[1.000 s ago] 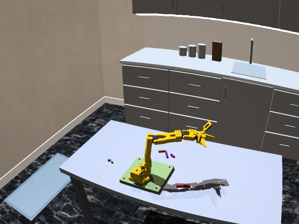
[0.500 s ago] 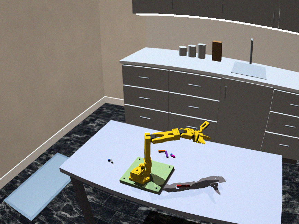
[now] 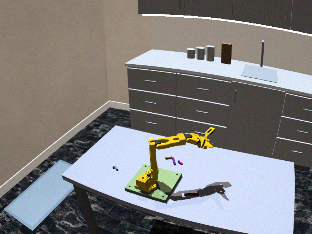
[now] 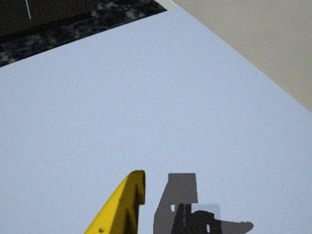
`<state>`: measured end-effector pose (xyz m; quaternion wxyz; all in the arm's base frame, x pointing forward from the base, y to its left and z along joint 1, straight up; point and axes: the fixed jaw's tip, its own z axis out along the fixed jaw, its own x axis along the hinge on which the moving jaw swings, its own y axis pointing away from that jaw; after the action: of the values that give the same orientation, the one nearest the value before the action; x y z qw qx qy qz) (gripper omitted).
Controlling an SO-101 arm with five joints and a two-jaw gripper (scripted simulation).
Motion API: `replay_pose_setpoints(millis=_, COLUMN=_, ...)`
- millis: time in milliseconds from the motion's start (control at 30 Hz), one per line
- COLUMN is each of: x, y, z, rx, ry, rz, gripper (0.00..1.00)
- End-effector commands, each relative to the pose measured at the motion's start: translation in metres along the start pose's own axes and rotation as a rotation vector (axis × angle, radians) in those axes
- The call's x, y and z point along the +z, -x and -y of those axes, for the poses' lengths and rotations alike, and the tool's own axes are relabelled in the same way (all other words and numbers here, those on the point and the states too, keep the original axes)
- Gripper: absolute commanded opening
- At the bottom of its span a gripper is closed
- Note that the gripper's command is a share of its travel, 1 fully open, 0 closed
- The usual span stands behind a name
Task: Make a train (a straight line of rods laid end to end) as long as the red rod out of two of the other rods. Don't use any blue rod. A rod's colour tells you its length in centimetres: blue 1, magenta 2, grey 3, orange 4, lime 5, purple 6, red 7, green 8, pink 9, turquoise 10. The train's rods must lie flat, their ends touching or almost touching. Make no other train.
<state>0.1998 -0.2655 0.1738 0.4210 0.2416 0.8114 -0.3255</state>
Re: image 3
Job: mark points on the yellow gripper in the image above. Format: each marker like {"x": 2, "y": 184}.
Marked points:
{"x": 204, "y": 142}

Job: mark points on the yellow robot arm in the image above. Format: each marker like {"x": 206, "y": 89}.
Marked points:
{"x": 150, "y": 177}

